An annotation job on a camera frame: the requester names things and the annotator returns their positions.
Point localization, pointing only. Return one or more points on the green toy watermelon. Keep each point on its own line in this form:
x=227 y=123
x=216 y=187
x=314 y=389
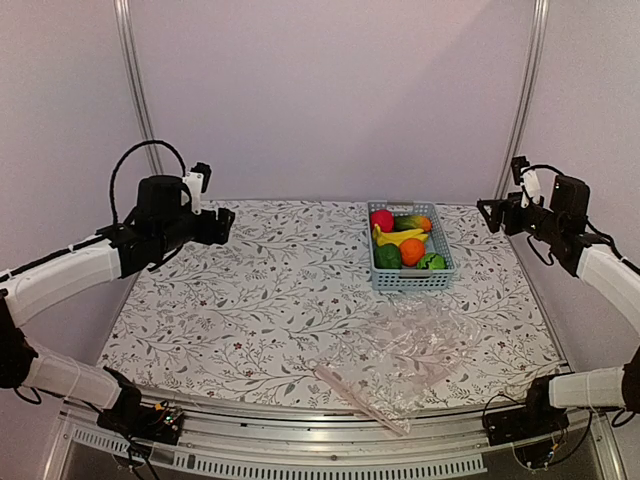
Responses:
x=432 y=261

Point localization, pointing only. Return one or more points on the right aluminium post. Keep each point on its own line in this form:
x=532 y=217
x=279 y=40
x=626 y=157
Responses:
x=533 y=60

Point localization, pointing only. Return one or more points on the green orange toy mango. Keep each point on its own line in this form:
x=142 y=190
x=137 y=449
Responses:
x=411 y=222

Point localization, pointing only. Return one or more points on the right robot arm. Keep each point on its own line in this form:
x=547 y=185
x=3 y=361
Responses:
x=590 y=257

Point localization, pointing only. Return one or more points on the yellow toy bananas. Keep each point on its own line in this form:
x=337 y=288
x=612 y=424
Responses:
x=397 y=238

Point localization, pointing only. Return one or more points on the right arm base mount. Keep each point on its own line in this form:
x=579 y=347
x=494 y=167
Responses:
x=536 y=436

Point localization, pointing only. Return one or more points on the aluminium post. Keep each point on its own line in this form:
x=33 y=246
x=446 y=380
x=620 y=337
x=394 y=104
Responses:
x=533 y=60
x=132 y=69

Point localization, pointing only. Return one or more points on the light blue plastic basket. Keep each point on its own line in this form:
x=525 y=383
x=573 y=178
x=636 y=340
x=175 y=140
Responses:
x=412 y=278

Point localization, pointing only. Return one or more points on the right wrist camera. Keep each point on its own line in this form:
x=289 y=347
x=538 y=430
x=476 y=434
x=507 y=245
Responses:
x=525 y=177

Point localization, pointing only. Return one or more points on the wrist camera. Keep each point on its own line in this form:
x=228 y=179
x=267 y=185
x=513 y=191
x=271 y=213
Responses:
x=197 y=181
x=525 y=177

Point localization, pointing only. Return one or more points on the green toy bell pepper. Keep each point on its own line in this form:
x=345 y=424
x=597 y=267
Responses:
x=388 y=257

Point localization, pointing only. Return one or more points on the left aluminium post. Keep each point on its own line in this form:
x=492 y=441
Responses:
x=132 y=69

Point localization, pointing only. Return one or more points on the floral tablecloth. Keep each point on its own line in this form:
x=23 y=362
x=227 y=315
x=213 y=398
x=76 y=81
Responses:
x=246 y=321

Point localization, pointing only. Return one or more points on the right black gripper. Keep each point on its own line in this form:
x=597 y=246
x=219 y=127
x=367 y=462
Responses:
x=512 y=205

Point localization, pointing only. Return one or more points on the clear zip top bag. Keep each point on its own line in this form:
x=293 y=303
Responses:
x=388 y=364

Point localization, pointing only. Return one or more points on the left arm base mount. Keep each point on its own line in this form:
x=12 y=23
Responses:
x=160 y=423

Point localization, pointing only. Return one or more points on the red toy apple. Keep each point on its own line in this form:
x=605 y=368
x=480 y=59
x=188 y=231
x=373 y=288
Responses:
x=384 y=219

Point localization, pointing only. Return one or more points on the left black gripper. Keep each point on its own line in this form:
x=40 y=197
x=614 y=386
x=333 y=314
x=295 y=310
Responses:
x=208 y=235

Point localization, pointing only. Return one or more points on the orange toy orange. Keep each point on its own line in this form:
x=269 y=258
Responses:
x=412 y=250

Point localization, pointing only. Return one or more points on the aluminium front rail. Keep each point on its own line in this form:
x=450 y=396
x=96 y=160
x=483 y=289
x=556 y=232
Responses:
x=234 y=440

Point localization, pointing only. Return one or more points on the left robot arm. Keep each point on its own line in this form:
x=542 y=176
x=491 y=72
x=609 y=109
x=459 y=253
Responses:
x=167 y=215

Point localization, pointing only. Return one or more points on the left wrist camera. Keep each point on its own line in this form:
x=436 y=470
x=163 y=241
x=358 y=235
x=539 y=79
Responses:
x=197 y=181

